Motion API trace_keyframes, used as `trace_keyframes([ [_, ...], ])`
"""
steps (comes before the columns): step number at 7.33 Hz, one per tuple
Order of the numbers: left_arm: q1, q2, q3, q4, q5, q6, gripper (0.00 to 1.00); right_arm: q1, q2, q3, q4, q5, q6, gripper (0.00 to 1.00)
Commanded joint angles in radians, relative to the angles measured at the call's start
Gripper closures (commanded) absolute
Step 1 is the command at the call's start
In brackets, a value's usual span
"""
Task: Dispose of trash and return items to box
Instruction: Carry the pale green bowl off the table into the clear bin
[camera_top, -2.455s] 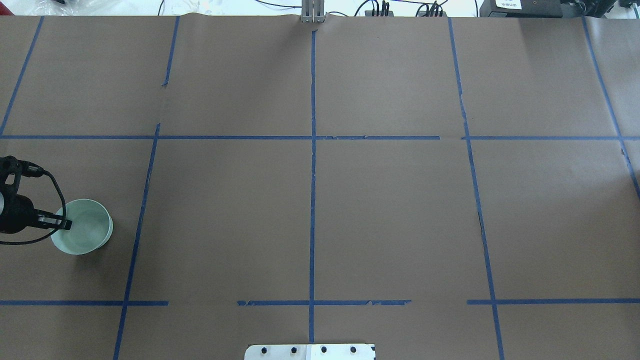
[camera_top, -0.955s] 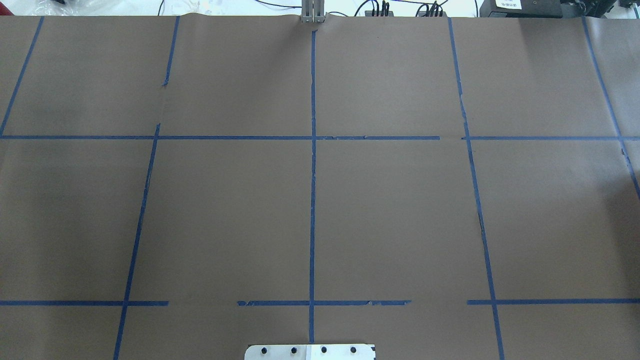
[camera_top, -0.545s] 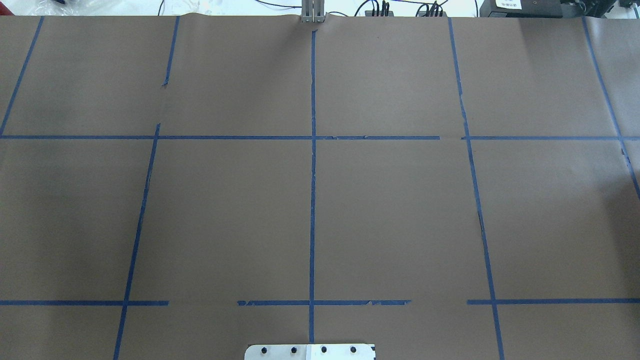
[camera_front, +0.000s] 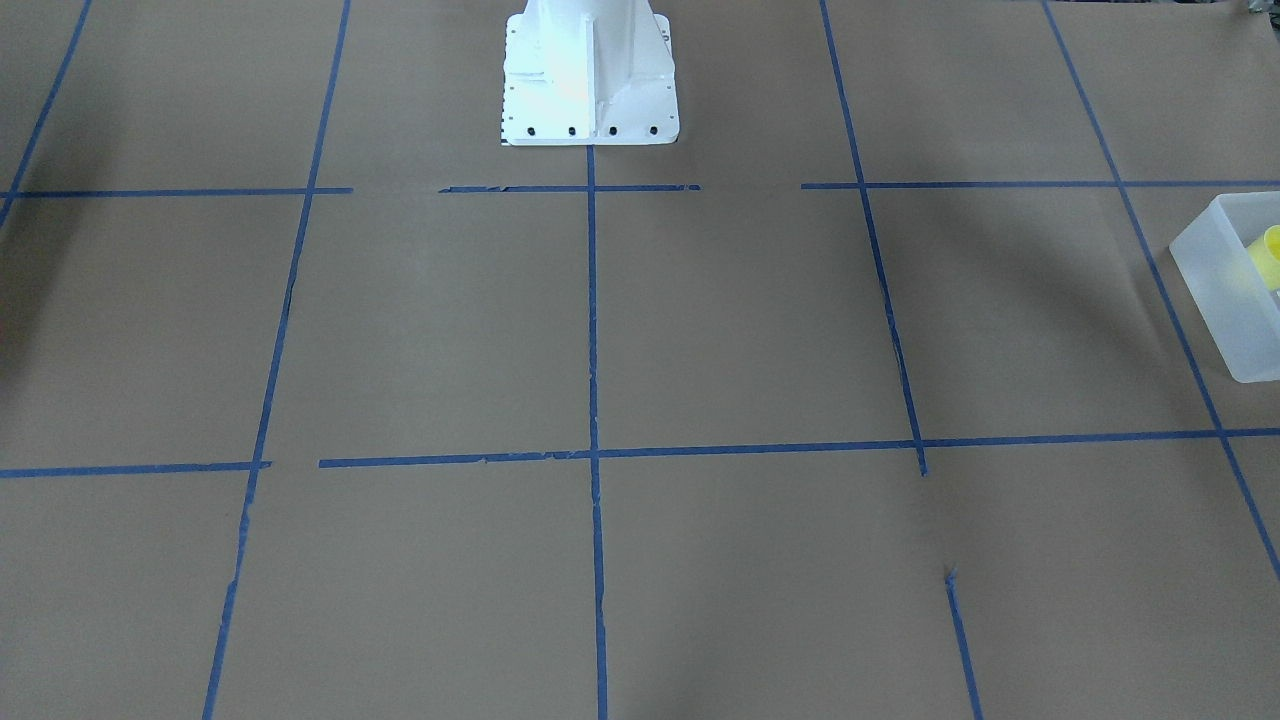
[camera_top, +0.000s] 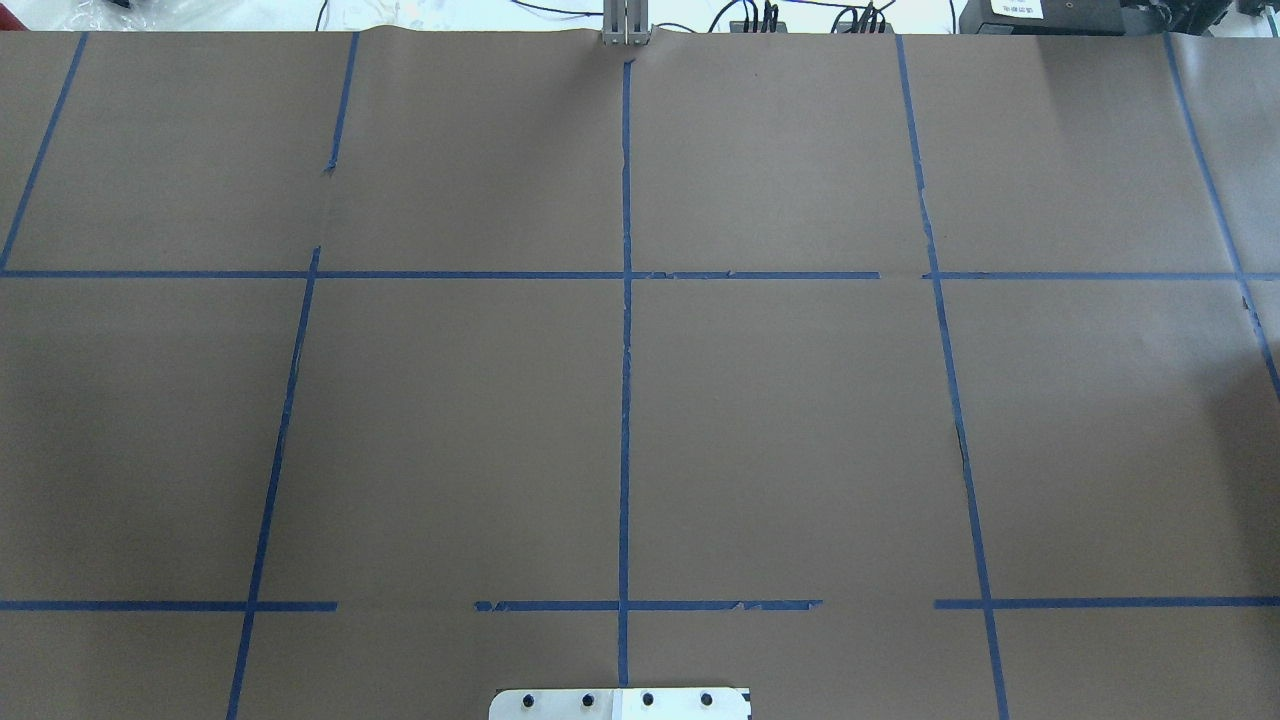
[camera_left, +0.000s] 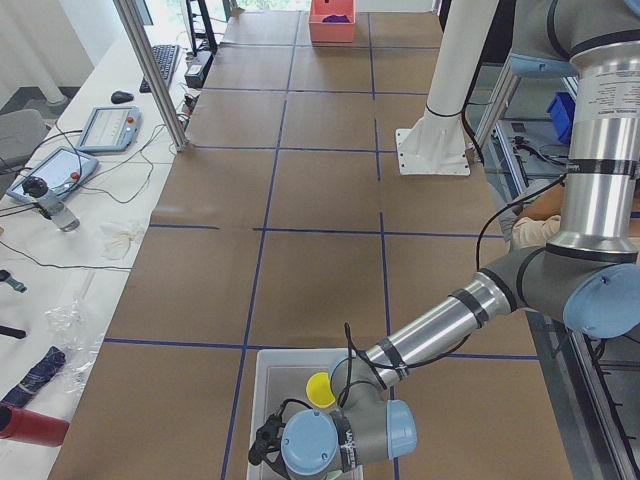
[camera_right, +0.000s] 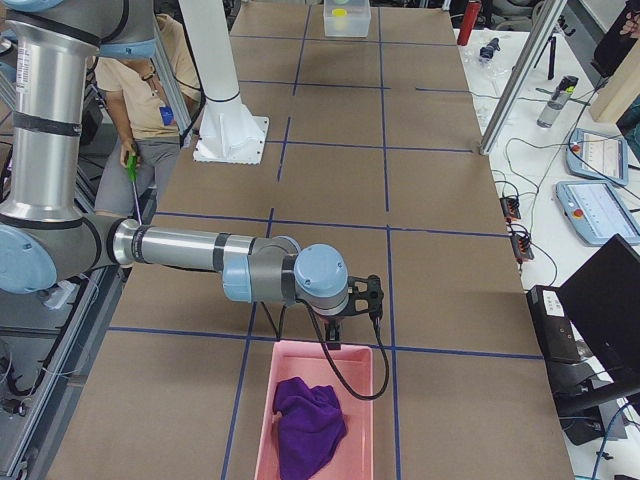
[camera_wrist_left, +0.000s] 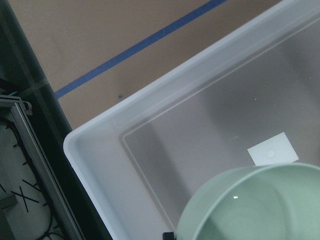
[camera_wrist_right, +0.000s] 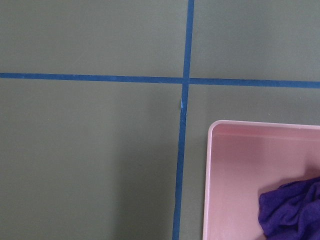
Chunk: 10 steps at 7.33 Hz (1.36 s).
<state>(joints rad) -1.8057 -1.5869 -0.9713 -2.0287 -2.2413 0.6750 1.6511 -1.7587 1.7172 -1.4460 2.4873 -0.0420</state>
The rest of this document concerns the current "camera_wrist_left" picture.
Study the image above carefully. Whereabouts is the mint green bowl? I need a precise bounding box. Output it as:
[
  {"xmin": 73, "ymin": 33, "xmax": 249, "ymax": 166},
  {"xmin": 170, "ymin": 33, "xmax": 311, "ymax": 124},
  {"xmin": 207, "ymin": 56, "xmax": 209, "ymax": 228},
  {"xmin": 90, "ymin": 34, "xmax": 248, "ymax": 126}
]
[{"xmin": 176, "ymin": 163, "xmax": 320, "ymax": 240}]

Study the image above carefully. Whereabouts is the clear plastic bin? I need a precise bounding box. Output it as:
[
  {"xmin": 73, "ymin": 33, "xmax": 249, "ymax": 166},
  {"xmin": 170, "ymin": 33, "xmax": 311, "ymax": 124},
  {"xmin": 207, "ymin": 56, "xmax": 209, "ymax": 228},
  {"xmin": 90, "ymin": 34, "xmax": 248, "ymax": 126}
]
[{"xmin": 63, "ymin": 0, "xmax": 320, "ymax": 240}]

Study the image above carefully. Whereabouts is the white label sticker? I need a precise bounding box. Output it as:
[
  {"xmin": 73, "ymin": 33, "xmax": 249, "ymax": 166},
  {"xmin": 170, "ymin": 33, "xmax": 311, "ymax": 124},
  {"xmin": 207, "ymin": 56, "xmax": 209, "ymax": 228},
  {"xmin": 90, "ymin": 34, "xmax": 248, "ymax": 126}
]
[{"xmin": 247, "ymin": 132, "xmax": 299, "ymax": 166}]

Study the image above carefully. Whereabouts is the aluminium frame rail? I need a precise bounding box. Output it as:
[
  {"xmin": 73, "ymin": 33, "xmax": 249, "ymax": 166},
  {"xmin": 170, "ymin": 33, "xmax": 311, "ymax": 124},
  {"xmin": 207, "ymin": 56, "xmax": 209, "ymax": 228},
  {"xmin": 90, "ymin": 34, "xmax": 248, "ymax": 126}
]
[{"xmin": 0, "ymin": 95, "xmax": 85, "ymax": 240}]

